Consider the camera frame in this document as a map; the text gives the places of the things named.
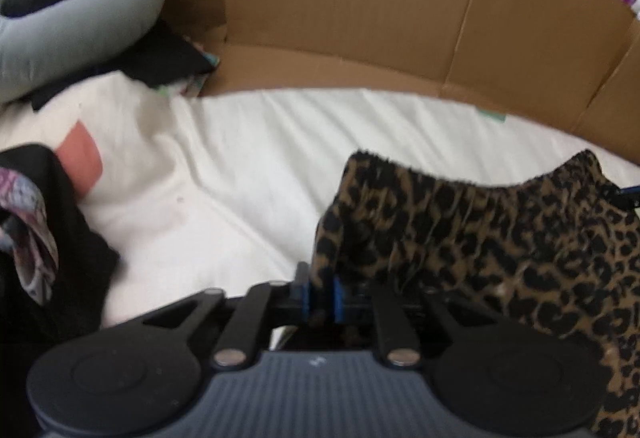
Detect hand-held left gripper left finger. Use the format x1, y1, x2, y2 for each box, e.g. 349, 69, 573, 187
141, 263, 313, 369

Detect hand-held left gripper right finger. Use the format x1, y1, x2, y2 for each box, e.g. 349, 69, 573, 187
330, 275, 506, 369

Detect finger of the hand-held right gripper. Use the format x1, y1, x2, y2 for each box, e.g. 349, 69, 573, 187
615, 185, 640, 211

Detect leopard print pants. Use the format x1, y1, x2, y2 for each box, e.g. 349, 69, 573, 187
312, 149, 640, 436

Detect cream bear print bed sheet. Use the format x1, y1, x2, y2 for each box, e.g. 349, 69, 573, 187
0, 70, 640, 334

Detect black garment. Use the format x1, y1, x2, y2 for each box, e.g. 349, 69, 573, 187
0, 144, 121, 419

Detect black cloth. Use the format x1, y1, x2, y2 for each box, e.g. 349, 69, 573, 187
30, 18, 216, 111

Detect brown cardboard sheet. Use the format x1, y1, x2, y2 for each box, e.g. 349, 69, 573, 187
55, 0, 640, 149

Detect grey neck pillow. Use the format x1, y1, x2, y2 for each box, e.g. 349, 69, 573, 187
0, 0, 167, 106

